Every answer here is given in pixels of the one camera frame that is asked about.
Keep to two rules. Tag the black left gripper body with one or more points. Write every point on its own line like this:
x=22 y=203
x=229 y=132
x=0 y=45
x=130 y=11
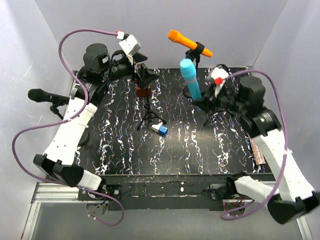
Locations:
x=122 y=68

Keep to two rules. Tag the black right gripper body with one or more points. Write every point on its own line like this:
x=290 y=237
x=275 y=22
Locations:
x=230 y=101

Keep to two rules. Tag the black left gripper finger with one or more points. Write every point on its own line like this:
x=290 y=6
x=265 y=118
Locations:
x=138 y=57
x=144 y=76

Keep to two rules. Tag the black shock mount tripod stand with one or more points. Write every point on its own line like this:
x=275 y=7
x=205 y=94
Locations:
x=212 y=115

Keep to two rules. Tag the black tripod stand blue mic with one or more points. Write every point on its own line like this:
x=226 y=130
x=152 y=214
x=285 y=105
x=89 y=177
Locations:
x=149 y=114

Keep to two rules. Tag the blue microphone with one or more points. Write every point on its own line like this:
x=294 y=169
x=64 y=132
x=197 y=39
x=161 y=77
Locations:
x=189 y=74

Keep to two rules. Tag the blue white toy block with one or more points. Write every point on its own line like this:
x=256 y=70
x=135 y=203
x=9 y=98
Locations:
x=160 y=128

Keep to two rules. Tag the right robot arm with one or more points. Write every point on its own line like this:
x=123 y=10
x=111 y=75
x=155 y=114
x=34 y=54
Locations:
x=292 y=196

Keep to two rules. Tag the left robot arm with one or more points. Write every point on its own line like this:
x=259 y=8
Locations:
x=99 y=70

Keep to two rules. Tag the black round base mic stand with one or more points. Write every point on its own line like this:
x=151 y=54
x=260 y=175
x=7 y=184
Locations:
x=195 y=58

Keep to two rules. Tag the black microphone orange tip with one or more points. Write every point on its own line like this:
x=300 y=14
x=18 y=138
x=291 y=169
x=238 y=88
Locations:
x=38 y=95

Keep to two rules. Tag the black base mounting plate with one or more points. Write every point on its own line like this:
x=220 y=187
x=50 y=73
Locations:
x=160 y=192

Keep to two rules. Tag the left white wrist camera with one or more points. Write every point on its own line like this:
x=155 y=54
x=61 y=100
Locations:
x=129 y=44

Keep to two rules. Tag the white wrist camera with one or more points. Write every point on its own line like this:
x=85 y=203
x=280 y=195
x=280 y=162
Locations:
x=217 y=78
x=129 y=44

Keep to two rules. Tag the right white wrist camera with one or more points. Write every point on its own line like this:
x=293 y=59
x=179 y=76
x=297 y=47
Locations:
x=217 y=78

